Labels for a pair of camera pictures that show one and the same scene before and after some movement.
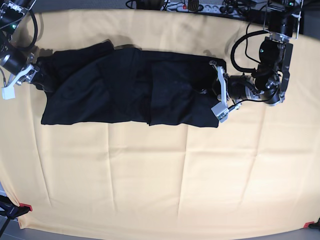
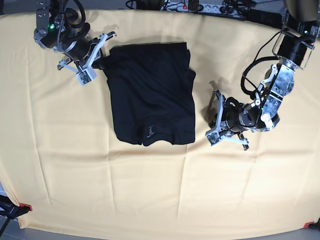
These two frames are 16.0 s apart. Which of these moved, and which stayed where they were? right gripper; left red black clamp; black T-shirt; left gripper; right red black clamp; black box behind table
Moved: black T-shirt; left gripper; right gripper
Stayed: right red black clamp; left red black clamp; black box behind table
